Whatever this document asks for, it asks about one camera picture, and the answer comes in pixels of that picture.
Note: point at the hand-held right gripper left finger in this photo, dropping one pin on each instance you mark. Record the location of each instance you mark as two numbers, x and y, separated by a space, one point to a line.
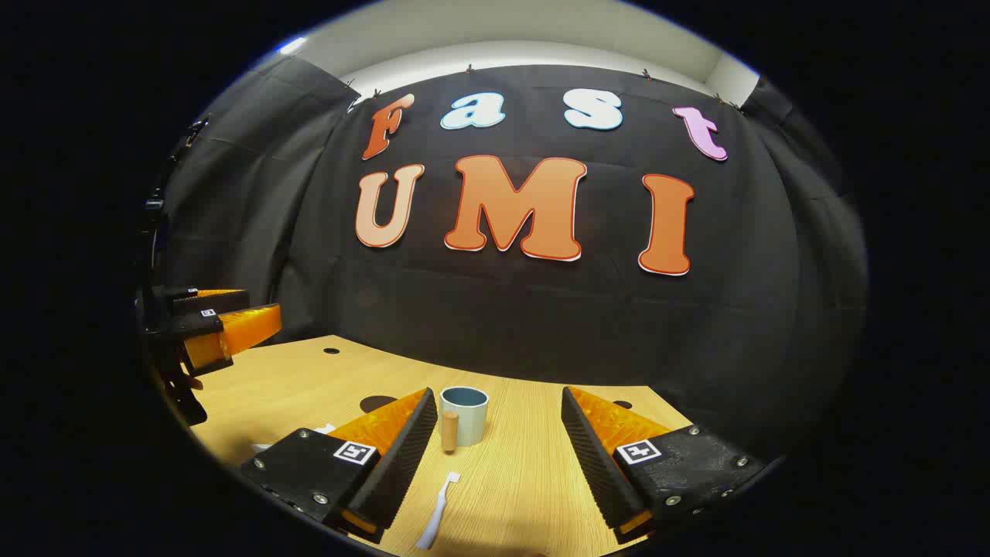
402 464

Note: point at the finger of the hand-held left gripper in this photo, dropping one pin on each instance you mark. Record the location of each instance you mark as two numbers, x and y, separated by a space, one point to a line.
220 300
240 329

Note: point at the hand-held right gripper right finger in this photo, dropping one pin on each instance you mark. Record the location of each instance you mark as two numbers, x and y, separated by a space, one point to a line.
592 456

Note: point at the white toothbrush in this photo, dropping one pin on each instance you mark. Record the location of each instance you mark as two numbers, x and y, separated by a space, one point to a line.
437 514

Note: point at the dark round coaster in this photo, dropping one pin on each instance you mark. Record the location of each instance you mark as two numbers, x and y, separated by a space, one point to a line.
375 403

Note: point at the wooden desktop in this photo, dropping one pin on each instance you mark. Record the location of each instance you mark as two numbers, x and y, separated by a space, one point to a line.
510 480

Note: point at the black backdrop cloth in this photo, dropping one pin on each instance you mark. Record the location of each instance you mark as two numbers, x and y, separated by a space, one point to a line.
541 325

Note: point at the ceiling light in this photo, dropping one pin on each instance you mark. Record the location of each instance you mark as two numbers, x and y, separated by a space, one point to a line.
292 46

